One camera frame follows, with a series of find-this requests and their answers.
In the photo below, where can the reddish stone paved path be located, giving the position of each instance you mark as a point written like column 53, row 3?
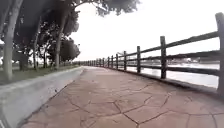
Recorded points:
column 116, row 100

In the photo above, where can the far shore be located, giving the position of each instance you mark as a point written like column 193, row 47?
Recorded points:
column 186, row 61

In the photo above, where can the row of trees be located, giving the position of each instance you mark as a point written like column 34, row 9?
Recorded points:
column 40, row 30

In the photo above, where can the water surface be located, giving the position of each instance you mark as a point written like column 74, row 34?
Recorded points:
column 193, row 77

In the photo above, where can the grass strip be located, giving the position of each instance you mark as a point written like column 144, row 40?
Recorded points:
column 30, row 72

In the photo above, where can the dark wooden rail fence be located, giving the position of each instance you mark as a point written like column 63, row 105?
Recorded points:
column 163, row 56

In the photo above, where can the grey concrete kerb wall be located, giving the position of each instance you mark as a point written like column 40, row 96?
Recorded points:
column 30, row 91

